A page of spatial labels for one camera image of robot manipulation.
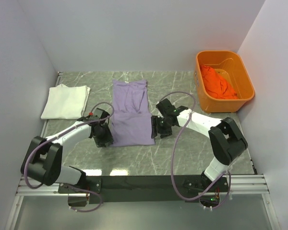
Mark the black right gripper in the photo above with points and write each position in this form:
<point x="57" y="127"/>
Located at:
<point x="155" y="120"/>

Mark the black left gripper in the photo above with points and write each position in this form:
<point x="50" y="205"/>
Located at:
<point x="100" y="142"/>

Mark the purple t shirt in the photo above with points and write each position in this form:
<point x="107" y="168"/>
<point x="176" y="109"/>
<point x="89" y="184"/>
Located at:
<point x="131" y="123"/>

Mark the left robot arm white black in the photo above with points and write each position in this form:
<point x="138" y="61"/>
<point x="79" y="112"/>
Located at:
<point x="42" y="164"/>

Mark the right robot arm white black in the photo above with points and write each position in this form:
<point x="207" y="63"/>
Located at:
<point x="227" y="140"/>

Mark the folded white t shirt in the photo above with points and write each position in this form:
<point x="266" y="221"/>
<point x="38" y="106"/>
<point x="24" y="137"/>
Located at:
<point x="65" y="102"/>

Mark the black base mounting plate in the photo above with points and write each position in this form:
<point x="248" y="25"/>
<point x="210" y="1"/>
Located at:
<point x="145" y="188"/>

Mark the orange t shirt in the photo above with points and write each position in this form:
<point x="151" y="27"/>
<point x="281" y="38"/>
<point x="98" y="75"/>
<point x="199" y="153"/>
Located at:
<point x="215" y="85"/>

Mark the orange plastic bin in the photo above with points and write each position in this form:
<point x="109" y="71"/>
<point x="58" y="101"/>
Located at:
<point x="230" y="66"/>

